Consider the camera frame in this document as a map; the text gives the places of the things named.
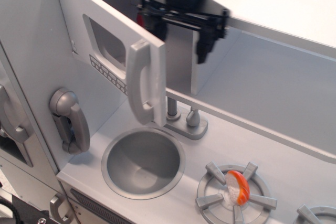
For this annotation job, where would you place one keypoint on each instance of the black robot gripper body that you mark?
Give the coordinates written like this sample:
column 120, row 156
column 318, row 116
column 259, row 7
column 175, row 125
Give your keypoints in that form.
column 198, row 15

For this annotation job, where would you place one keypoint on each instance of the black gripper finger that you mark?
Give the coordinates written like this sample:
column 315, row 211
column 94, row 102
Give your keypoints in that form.
column 155, row 25
column 205, row 45

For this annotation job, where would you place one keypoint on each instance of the grey toy microwave door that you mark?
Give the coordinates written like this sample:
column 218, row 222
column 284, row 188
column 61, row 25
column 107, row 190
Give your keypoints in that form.
column 130, row 57

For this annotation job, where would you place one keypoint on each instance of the red toy strawberry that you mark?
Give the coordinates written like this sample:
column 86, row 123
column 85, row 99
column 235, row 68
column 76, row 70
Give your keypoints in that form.
column 140, row 20

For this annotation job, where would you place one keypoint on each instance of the grey toy faucet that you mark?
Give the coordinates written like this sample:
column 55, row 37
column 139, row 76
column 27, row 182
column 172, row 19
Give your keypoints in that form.
column 188, row 123

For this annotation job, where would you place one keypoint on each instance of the round metal sink bowl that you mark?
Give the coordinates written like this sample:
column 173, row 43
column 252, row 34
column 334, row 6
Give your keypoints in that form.
column 143, row 163

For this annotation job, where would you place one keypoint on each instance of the grey stove burner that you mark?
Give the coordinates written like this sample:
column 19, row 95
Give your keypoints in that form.
column 215, row 205
column 317, row 214

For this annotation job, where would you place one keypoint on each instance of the salmon sushi toy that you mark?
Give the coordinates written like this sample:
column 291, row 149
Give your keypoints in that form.
column 238, row 187

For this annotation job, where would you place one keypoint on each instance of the black oven vent grille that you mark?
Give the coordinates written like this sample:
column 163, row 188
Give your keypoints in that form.
column 99, row 210

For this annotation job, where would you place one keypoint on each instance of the grey fridge door handle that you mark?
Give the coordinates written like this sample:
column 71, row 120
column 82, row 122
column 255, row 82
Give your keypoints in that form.
column 14, row 120

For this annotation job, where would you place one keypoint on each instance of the grey oven door handle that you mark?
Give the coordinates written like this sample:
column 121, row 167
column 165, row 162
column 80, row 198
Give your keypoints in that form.
column 60, row 210

